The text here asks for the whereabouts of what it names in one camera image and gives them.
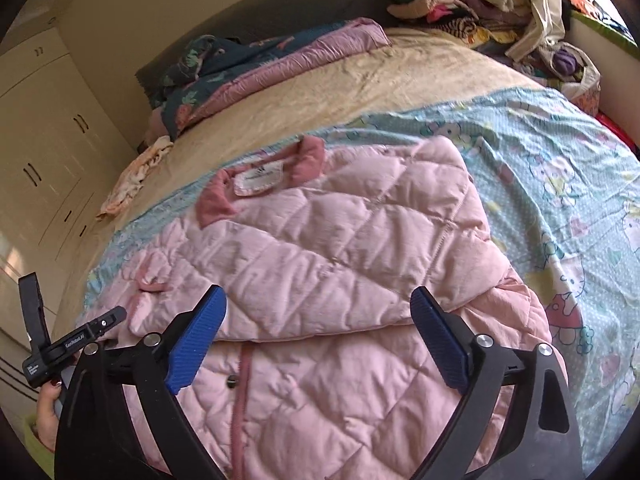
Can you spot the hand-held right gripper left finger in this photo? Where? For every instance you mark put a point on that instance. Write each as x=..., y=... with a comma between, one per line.
x=196, y=340

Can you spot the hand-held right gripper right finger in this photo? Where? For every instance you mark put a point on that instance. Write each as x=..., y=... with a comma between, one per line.
x=440, y=340

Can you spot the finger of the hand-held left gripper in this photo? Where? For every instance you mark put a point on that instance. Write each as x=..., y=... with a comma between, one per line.
x=97, y=327
x=33, y=305

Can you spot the pink quilted jacket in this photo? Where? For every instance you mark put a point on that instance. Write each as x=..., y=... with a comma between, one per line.
x=325, y=240

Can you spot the pile of folded clothes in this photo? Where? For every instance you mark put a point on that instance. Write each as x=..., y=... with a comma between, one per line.
x=450, y=5

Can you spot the person's left hand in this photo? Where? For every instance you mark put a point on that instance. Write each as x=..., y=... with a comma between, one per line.
x=47, y=407

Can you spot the small peach printed garment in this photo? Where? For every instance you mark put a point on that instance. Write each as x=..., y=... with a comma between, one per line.
x=135, y=175

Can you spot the cream wardrobe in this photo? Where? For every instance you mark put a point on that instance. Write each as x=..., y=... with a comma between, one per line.
x=40, y=135

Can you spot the blue cartoon printed blanket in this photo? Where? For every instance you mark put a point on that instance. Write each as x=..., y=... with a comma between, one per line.
x=550, y=170

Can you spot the dark floral quilt pink lining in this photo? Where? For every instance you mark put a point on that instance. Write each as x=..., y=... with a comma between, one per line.
x=210, y=85

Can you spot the beige bed sheet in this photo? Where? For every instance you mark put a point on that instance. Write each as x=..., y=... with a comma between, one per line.
x=325, y=95

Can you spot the beige bag with purple cloth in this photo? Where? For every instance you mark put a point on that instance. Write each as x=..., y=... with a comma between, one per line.
x=570, y=67

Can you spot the cream curtain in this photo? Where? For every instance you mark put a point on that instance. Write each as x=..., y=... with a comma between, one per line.
x=541, y=10

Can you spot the grey padded headboard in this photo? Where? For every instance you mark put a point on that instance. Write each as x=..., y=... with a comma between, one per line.
x=300, y=0

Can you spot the colourful printed cloth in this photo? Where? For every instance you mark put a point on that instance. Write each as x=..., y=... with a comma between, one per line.
x=600, y=2

